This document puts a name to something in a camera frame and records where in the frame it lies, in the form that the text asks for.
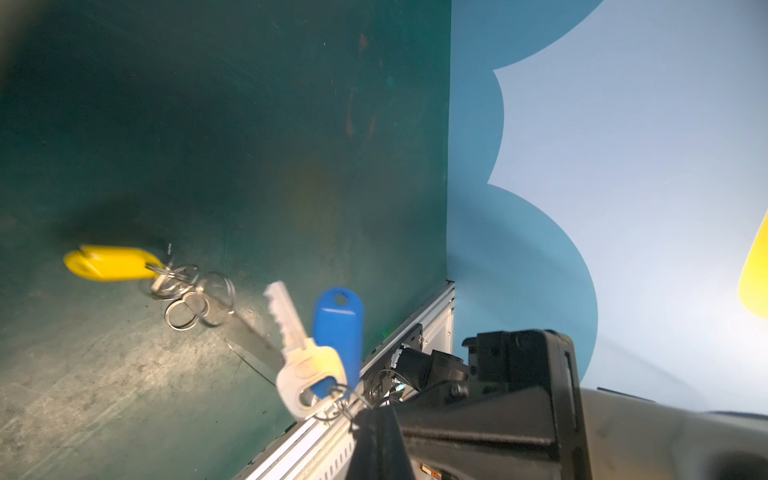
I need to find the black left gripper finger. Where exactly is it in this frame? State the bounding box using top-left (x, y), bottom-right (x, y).
top-left (346, 406), bottom-right (415, 480)

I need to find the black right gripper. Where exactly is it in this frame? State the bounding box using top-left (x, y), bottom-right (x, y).
top-left (395, 330), bottom-right (591, 479)

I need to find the blue key tag with key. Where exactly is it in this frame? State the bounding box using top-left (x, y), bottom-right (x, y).
top-left (264, 281), bottom-right (364, 421)

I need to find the grey ring-shaped metal plate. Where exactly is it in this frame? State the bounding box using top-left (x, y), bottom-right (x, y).
top-left (144, 259), bottom-right (284, 387)

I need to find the yellow key tag with ring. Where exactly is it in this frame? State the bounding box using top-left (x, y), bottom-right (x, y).
top-left (63, 245), bottom-right (167, 282)

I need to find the green table mat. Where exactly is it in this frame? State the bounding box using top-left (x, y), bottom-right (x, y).
top-left (1, 1), bottom-right (451, 479)

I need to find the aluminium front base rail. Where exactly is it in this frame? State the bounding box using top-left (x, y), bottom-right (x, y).
top-left (236, 282), bottom-right (455, 479)

